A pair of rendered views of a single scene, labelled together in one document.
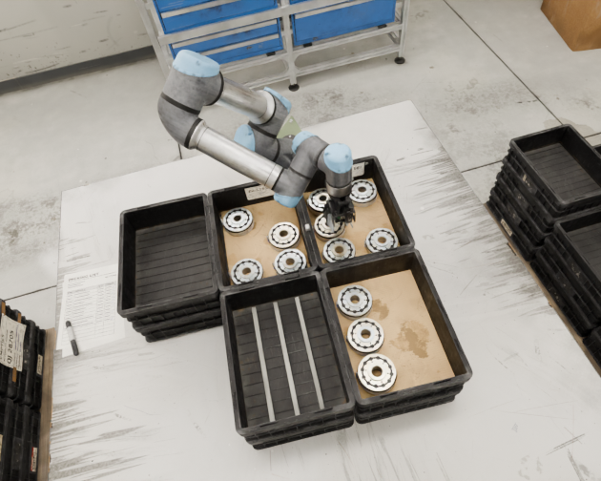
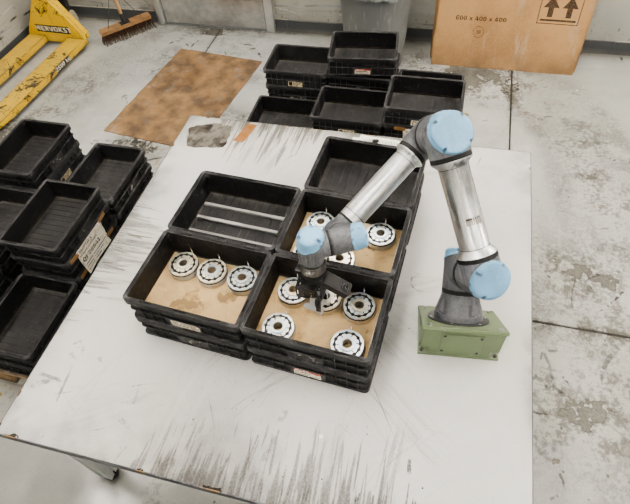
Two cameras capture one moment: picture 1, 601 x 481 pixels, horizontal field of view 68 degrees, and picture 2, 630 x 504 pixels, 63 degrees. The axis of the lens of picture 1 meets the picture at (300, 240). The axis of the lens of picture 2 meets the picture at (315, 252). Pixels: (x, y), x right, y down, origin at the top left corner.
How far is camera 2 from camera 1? 1.56 m
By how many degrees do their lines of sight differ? 61
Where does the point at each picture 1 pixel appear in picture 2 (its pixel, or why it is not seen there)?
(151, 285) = (357, 171)
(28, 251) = (561, 184)
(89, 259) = not seen: hidden behind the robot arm
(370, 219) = (314, 340)
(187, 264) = not seen: hidden behind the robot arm
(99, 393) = (312, 150)
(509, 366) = (131, 389)
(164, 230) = (408, 189)
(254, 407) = (224, 199)
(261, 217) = (377, 257)
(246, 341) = (270, 209)
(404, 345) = (188, 296)
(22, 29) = not seen: outside the picture
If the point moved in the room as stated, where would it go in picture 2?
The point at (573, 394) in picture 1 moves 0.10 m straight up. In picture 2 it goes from (77, 418) to (63, 406)
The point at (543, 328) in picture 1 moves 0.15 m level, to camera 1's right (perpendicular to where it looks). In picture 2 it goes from (130, 442) to (100, 492)
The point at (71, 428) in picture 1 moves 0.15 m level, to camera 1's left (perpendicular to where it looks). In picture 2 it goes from (300, 136) to (312, 116)
